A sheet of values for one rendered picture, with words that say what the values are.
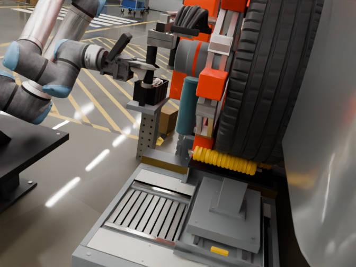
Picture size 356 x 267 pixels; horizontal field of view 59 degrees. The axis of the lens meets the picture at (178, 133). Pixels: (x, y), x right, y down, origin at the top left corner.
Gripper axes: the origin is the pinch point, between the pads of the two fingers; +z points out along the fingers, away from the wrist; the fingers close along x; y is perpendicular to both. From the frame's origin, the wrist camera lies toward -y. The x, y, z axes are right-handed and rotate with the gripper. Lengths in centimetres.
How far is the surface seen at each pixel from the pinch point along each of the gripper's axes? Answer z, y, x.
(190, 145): 13, 46, -39
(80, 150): -62, 83, -65
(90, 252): -10, 75, 19
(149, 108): -15, 38, -54
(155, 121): -16, 52, -73
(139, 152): -24, 78, -73
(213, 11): 9, -18, -60
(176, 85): -4, 22, -60
